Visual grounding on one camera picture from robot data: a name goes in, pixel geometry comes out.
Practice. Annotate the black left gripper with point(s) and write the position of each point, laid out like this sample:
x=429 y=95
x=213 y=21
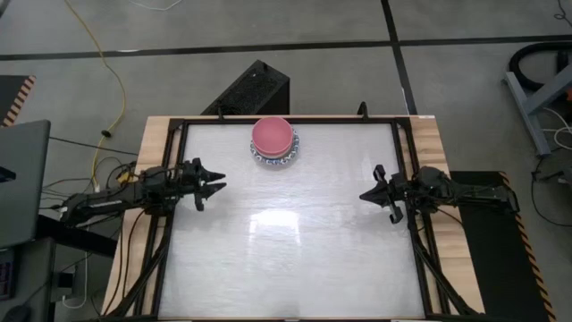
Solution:
x=192 y=181

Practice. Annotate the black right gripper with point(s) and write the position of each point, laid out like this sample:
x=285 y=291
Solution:
x=397 y=192

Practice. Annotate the blue patterned paper bowl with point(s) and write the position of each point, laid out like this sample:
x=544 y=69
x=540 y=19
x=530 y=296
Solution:
x=273 y=162

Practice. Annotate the pink plastic bowl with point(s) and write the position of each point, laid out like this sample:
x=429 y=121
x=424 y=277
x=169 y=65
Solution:
x=272 y=136

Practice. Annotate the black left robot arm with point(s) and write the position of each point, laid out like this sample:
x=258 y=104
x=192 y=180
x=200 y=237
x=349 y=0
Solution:
x=107 y=201

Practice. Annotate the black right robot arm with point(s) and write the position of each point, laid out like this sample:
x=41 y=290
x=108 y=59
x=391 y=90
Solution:
x=473 y=192

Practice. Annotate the black table clamp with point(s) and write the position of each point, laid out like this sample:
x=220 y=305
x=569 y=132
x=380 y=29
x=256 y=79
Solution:
x=220 y=114
x=363 y=109

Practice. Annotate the wooden work table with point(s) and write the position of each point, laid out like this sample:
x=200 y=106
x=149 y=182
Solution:
x=429 y=143

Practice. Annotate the black computer tower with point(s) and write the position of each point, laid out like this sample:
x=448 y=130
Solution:
x=254 y=89

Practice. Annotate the black hazard-striped floor mat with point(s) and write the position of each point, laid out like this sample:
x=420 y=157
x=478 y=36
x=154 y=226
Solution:
x=11 y=96
x=491 y=268

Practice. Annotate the black aluminium table frame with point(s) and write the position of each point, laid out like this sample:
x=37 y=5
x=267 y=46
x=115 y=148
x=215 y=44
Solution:
x=335 y=120

